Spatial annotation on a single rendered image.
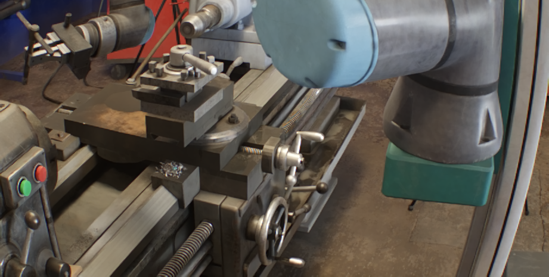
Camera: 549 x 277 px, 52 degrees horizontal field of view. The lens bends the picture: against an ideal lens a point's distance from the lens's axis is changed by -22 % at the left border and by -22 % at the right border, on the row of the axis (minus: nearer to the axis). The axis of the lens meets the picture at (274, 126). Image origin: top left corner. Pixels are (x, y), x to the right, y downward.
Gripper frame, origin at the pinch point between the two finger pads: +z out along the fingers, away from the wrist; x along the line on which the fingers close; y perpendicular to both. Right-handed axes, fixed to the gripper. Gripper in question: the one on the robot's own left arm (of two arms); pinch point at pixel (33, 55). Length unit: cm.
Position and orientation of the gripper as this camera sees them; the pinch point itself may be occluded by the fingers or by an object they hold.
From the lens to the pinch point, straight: 134.9
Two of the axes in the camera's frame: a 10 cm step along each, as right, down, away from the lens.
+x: 7.0, 5.7, -4.4
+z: -6.5, 2.3, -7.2
